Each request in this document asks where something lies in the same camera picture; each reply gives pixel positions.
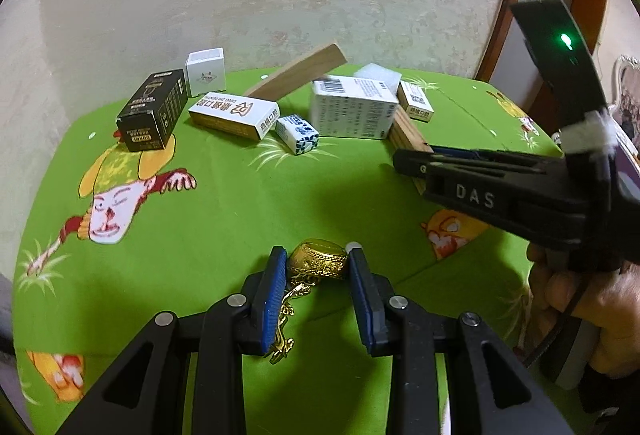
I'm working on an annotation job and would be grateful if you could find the gold chain ornament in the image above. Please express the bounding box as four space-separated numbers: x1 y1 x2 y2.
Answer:
267 239 347 365

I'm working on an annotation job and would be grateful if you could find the white dental box gold logo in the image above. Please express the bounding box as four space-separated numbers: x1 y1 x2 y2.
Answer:
189 91 280 141

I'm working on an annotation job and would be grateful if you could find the black shaver box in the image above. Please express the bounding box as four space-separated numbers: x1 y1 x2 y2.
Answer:
116 69 188 152

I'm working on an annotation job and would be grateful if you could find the small white cube box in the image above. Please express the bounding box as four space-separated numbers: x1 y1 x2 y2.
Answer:
184 47 226 97

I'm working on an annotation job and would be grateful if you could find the person's right hand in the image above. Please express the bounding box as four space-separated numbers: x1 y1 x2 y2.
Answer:
525 243 639 377

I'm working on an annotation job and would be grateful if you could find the small white orange box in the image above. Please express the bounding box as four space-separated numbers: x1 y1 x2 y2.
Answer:
397 80 434 123

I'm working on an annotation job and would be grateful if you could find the white foam block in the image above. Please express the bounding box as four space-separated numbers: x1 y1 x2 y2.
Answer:
354 63 401 96

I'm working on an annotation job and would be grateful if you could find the large white barcode box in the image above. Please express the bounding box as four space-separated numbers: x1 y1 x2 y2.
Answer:
309 75 399 140

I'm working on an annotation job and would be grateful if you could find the small blue white porcelain box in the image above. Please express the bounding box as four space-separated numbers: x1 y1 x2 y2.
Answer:
276 114 319 155

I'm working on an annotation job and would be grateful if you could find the wooden block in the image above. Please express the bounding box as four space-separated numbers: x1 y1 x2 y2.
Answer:
244 43 347 101

